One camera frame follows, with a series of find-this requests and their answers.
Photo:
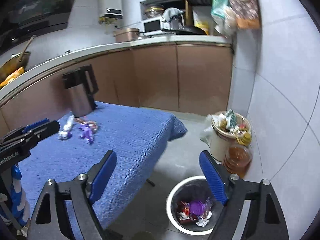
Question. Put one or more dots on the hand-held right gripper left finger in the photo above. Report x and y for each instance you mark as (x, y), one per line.
(102, 177)

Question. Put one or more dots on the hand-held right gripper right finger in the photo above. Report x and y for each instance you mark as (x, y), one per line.
(213, 177)

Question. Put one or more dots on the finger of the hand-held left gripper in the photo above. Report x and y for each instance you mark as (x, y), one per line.
(35, 125)
(45, 131)

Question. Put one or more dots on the purple foil wrapper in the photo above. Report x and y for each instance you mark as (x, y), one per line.
(65, 134)

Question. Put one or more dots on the purple plastic lid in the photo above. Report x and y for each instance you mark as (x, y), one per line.
(196, 207)

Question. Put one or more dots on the clear purple wrapper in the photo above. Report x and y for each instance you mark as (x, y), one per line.
(87, 132)

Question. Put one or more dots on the red snack wrapper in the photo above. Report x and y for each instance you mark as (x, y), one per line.
(182, 208)

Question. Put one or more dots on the white rimmed waste bin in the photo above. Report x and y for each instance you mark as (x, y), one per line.
(170, 205)

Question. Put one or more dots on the cooking oil bottle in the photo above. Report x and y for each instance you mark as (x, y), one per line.
(237, 160)

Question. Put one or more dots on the beige waste bucket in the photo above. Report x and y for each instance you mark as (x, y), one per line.
(220, 147)

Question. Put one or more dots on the blue towel covered table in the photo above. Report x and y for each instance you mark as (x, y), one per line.
(125, 140)

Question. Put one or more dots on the black steel electric kettle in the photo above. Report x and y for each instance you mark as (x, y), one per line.
(80, 100)

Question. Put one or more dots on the black table leg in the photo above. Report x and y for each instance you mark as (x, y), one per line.
(150, 182)

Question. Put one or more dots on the yellow snack bag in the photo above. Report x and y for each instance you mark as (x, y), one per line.
(13, 76)

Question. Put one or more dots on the pile of household waste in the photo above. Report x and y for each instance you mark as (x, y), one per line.
(232, 125)

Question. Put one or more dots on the black glass range hood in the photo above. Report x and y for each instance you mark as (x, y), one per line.
(37, 10)

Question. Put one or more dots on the brown rice cooker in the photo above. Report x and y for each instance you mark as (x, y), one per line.
(126, 35)

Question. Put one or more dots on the white water heater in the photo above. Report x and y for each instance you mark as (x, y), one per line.
(113, 12)

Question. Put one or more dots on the black frying pan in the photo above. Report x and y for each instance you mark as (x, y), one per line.
(190, 30)

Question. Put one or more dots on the white microwave oven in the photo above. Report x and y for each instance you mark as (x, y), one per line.
(152, 26)

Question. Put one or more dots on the yellow jar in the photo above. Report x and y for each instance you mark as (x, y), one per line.
(202, 25)

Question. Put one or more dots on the white plastic bags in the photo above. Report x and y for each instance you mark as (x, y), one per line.
(227, 25)

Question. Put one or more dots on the clear jug appliance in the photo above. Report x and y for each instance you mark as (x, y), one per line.
(177, 23)

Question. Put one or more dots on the grey cloth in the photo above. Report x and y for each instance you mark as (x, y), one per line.
(172, 12)

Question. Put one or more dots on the floral apron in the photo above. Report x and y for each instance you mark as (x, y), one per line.
(245, 7)

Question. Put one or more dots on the green plastic bag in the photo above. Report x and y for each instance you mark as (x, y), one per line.
(220, 2)

